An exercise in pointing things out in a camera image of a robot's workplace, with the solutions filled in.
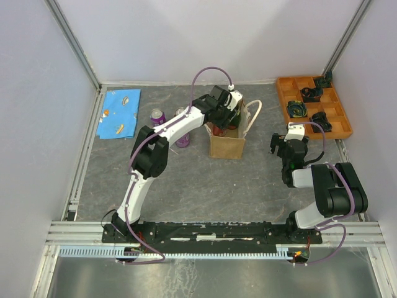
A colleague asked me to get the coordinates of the blue patterned cloth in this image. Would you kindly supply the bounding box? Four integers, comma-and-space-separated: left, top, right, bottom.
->
96, 89, 141, 140

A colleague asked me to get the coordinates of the green glass bottle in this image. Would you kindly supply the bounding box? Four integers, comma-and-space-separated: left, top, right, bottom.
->
228, 111, 241, 130

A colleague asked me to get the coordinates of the blue slotted cable duct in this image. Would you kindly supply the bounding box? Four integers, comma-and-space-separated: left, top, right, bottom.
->
58, 245, 294, 260

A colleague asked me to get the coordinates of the orange wooden compartment tray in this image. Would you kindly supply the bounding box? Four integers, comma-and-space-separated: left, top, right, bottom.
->
275, 76, 353, 140

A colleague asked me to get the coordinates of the purple soda can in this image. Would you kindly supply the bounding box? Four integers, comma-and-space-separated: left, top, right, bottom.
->
149, 109, 166, 127
176, 133, 190, 148

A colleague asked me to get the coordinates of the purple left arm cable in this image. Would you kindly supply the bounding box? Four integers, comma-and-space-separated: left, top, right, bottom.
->
125, 66, 235, 266

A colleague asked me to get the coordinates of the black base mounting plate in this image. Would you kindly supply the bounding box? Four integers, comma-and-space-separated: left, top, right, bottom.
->
102, 222, 323, 255

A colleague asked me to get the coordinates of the black rolled sock front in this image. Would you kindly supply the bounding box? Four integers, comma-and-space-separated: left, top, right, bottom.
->
310, 111, 332, 132

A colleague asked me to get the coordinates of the dark green rolled sock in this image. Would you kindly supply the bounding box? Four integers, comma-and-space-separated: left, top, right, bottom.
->
313, 70, 332, 89

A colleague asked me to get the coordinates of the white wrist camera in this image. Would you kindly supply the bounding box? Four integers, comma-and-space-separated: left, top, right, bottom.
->
284, 122, 305, 142
226, 91, 243, 111

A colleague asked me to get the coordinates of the black rolled sock centre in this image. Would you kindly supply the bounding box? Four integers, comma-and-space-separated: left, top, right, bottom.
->
300, 87, 323, 103

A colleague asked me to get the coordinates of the black rolled sock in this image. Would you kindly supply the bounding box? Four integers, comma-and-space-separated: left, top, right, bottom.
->
310, 111, 332, 132
300, 87, 323, 103

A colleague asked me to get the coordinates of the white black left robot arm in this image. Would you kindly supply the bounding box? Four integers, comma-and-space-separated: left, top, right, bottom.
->
111, 86, 243, 242

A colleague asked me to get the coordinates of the blue yellow rolled sock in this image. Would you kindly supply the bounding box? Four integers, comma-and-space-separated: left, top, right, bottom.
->
287, 101, 308, 119

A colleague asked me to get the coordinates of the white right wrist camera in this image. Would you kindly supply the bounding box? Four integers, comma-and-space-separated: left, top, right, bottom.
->
284, 122, 305, 142

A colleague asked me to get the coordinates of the burlap canvas tote bag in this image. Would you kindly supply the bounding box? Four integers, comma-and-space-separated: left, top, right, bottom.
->
204, 100, 262, 160

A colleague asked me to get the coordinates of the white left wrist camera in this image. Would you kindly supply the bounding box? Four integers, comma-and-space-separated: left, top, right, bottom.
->
226, 91, 243, 111

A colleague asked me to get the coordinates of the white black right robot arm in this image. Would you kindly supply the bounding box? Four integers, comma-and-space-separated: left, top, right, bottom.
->
270, 133, 368, 243

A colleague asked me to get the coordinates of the aluminium frame rail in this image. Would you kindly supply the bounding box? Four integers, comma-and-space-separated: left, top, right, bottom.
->
43, 220, 106, 248

